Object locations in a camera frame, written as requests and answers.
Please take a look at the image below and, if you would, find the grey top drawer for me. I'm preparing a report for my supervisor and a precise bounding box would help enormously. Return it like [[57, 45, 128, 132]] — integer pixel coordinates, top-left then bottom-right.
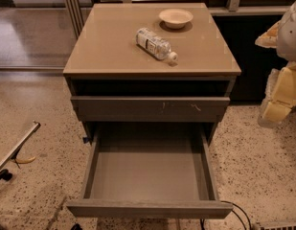
[[71, 96, 230, 123]]

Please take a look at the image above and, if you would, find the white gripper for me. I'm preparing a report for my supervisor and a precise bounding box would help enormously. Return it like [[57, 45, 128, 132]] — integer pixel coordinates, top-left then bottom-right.
[[258, 61, 296, 127]]

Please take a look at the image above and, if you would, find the black cable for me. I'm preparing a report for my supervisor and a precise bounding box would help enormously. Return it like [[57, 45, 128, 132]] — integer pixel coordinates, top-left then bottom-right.
[[199, 200, 253, 230]]

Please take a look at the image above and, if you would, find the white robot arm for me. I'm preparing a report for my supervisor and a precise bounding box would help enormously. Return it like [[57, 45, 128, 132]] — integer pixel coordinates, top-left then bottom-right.
[[255, 1, 296, 127]]

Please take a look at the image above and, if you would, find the grey drawer cabinet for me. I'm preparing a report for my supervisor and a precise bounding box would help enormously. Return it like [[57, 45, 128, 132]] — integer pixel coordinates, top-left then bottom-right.
[[63, 3, 240, 139]]

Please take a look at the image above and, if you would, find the white ceramic bowl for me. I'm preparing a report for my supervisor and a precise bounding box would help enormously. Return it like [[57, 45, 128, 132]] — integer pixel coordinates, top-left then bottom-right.
[[159, 9, 194, 29]]

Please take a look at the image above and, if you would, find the grey drawer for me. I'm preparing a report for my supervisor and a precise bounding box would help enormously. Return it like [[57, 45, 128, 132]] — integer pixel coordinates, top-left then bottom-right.
[[67, 123, 233, 219], [71, 96, 230, 123]]

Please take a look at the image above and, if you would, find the clear plastic water bottle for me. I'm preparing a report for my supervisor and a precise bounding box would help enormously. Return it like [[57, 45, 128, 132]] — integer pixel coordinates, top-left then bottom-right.
[[136, 28, 178, 63]]

